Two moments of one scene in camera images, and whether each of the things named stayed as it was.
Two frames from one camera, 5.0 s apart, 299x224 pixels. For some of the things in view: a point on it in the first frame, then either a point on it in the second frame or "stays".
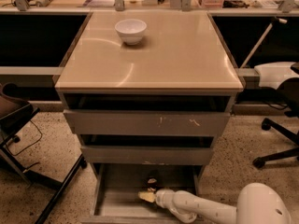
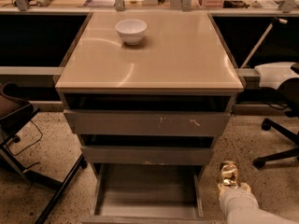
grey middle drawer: x=143 y=155 stays
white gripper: x=163 y=197 to x=234 y=197
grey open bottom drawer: x=115 y=189 stays
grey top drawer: x=102 y=122 stays
